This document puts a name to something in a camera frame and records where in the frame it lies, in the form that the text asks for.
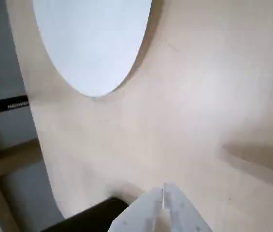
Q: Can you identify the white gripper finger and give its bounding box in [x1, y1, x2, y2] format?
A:
[109, 186, 164, 232]
[163, 182, 213, 232]

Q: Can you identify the black round bin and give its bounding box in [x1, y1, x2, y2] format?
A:
[40, 196, 130, 232]

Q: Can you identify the black bar with white print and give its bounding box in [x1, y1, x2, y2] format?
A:
[0, 95, 30, 117]

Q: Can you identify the white round paper plate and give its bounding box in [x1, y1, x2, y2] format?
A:
[31, 0, 153, 98]

